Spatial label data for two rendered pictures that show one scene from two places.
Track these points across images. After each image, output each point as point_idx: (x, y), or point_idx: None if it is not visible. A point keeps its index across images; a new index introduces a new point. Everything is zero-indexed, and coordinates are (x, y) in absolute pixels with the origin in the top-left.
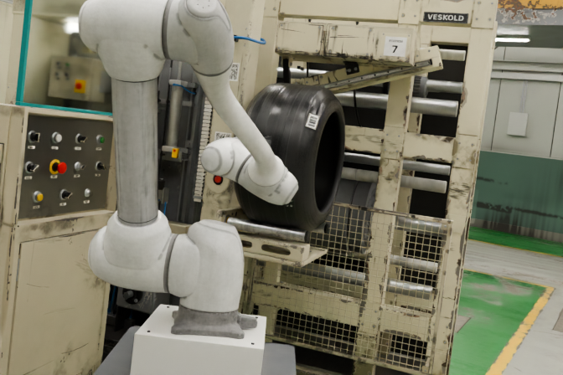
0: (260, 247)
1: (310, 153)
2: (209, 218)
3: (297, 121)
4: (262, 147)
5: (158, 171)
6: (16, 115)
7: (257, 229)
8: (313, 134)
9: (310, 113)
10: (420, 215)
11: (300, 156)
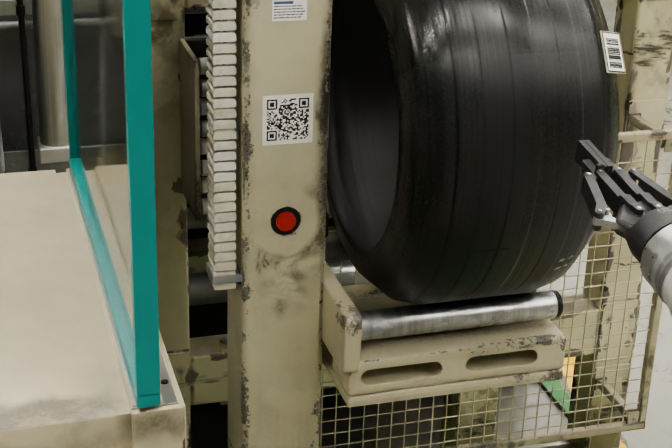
0: (465, 366)
1: (618, 136)
2: (271, 324)
3: (589, 65)
4: None
5: None
6: (149, 440)
7: (443, 326)
8: (616, 84)
9: (602, 31)
10: (623, 133)
11: (608, 153)
